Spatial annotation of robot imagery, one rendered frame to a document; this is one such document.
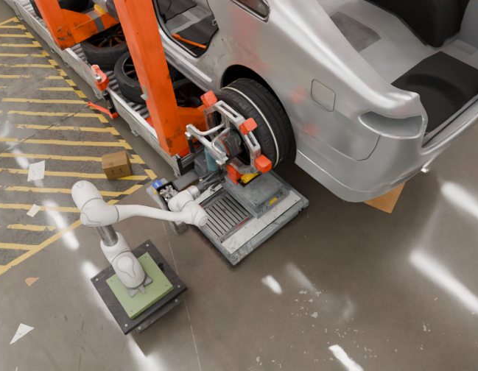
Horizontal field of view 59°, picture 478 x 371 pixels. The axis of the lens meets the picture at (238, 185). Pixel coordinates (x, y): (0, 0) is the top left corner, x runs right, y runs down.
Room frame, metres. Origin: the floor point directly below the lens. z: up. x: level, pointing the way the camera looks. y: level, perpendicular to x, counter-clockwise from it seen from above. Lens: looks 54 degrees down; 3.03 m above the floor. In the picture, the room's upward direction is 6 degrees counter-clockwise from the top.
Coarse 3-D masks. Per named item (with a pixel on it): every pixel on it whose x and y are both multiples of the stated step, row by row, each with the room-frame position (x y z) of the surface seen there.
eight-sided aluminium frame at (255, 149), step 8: (216, 104) 2.10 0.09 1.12; (224, 104) 2.09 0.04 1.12; (208, 112) 2.16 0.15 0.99; (224, 112) 2.01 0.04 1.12; (232, 112) 2.01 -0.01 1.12; (208, 120) 2.19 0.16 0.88; (232, 120) 1.94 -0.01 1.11; (240, 120) 1.93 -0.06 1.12; (208, 128) 2.19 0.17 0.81; (248, 136) 1.88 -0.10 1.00; (248, 144) 1.82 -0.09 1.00; (256, 144) 1.83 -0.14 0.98; (256, 152) 1.80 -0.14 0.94; (232, 160) 2.02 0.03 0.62; (240, 168) 1.94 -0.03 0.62; (248, 168) 1.86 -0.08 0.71
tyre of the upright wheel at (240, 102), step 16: (240, 80) 2.28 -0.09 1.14; (224, 96) 2.14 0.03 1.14; (240, 96) 2.07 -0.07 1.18; (256, 96) 2.07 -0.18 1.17; (272, 96) 2.07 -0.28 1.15; (240, 112) 2.00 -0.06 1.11; (256, 112) 1.96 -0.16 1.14; (272, 112) 1.97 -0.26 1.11; (256, 128) 1.88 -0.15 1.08; (272, 128) 1.89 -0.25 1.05; (288, 128) 1.92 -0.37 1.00; (272, 144) 1.82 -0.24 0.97; (288, 144) 1.88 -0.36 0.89; (240, 160) 2.05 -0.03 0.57; (272, 160) 1.79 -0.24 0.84
